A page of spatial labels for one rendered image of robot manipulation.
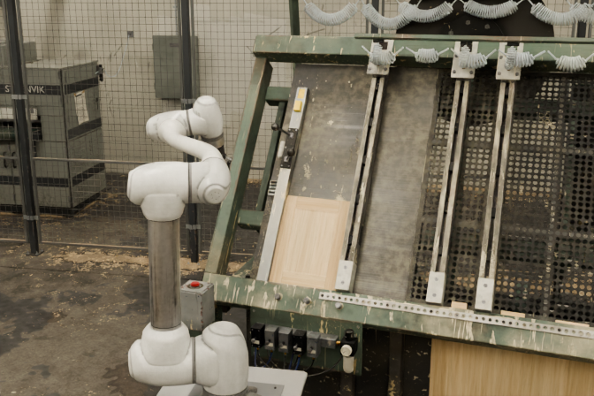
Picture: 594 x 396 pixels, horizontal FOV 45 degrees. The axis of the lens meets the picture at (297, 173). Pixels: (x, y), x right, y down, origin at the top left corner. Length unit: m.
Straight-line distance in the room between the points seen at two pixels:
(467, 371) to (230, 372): 1.21
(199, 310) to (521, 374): 1.38
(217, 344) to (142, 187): 0.58
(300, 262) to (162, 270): 0.96
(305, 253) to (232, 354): 0.85
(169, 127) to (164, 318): 0.74
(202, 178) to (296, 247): 1.02
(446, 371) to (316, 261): 0.75
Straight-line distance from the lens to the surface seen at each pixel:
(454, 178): 3.08
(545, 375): 3.25
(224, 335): 2.44
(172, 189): 2.24
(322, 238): 3.15
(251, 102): 3.48
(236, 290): 3.18
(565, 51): 3.30
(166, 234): 2.30
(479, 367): 3.26
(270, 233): 3.20
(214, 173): 2.25
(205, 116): 2.76
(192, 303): 3.03
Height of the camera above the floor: 2.13
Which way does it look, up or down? 14 degrees down
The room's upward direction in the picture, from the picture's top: straight up
